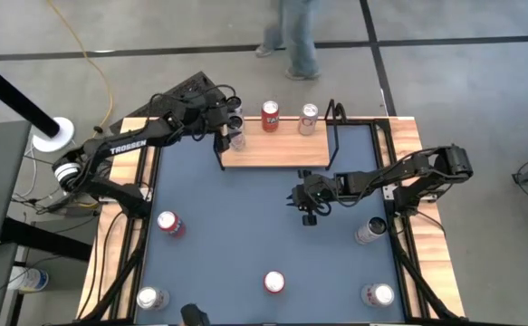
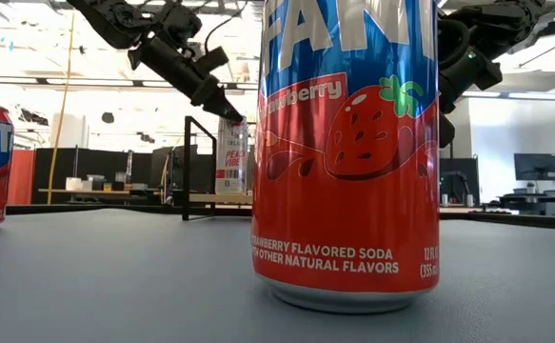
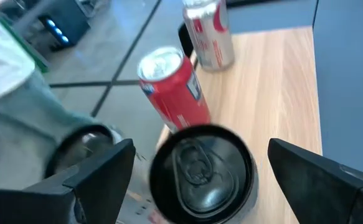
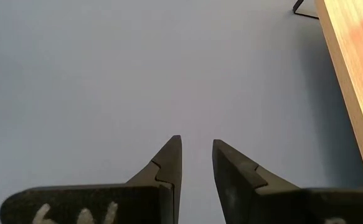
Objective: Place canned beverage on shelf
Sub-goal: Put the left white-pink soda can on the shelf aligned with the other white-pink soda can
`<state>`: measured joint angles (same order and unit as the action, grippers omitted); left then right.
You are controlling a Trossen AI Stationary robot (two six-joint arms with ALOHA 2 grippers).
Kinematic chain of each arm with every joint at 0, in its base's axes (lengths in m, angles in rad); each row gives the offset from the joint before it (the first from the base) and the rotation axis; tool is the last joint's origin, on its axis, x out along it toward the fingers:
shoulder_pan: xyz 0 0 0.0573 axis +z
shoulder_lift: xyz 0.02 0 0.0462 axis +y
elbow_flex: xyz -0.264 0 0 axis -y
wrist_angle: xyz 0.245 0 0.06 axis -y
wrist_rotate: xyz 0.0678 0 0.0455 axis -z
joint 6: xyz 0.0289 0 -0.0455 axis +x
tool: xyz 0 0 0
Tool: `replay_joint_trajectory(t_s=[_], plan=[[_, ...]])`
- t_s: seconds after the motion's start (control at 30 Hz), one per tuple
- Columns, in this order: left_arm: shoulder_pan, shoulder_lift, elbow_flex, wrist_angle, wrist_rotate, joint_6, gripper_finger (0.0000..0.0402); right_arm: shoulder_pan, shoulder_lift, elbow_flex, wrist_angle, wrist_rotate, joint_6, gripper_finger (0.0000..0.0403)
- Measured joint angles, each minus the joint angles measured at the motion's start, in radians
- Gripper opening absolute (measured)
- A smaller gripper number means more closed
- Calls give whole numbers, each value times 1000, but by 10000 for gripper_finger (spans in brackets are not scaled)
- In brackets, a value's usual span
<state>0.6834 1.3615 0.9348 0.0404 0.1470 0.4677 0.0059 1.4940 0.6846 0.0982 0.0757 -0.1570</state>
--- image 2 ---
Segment dark computer monitor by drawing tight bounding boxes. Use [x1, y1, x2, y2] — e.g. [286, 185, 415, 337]
[441, 156, 481, 206]

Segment white cylindrical tank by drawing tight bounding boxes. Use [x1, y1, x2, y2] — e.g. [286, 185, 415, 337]
[50, 111, 90, 150]

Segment black computer monitor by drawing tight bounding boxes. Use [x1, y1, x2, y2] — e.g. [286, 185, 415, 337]
[513, 152, 555, 182]

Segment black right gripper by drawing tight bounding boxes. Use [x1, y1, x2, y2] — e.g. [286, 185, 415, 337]
[440, 18, 504, 149]

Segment wooden shelf with black legs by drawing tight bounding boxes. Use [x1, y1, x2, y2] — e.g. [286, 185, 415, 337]
[181, 115, 254, 222]

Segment orange partition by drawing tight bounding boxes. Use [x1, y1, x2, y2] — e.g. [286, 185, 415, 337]
[6, 149, 36, 206]

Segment black partition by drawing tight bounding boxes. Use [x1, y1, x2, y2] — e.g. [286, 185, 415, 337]
[31, 147, 152, 205]

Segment white slim Celsius can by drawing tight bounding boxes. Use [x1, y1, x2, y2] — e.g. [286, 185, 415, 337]
[214, 116, 250, 195]

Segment wooden background table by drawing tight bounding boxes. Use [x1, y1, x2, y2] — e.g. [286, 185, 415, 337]
[37, 188, 164, 197]

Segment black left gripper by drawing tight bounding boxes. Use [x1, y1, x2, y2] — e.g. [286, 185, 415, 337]
[129, 35, 245, 123]

